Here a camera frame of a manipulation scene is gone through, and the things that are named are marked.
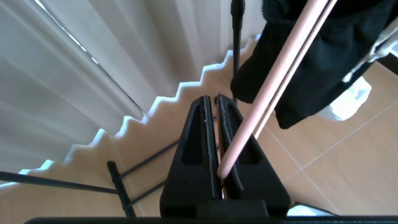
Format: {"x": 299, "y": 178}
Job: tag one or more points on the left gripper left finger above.
{"x": 186, "y": 186}

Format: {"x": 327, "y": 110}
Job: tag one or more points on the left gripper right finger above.
{"x": 264, "y": 186}

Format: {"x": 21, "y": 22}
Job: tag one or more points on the pink clothes hanger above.
{"x": 280, "y": 71}

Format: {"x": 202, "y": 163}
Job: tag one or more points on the black shorts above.
{"x": 326, "y": 62}

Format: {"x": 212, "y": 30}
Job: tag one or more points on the black clothes rack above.
{"x": 237, "y": 31}

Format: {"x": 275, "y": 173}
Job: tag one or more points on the white garment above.
{"x": 351, "y": 102}

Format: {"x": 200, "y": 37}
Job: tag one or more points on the beige curtain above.
{"x": 93, "y": 62}

